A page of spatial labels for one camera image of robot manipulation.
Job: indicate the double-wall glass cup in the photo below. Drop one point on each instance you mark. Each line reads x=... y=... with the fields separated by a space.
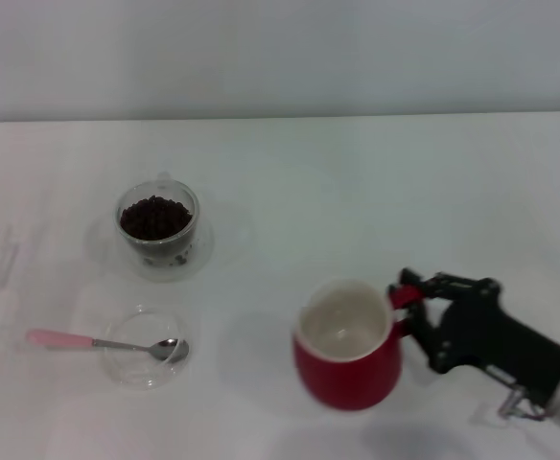
x=157 y=249

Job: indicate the red mug white inside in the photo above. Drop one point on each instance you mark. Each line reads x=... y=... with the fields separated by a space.
x=347 y=383

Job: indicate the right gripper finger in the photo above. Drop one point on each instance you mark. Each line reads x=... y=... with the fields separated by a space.
x=438 y=287
x=424 y=330

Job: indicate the clear glass lid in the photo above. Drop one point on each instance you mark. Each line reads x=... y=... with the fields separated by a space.
x=136 y=371

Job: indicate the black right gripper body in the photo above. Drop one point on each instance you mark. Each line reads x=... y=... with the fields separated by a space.
x=491 y=330

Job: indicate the dark coffee beans pile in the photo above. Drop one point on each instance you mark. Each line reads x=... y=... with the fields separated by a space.
x=155 y=218

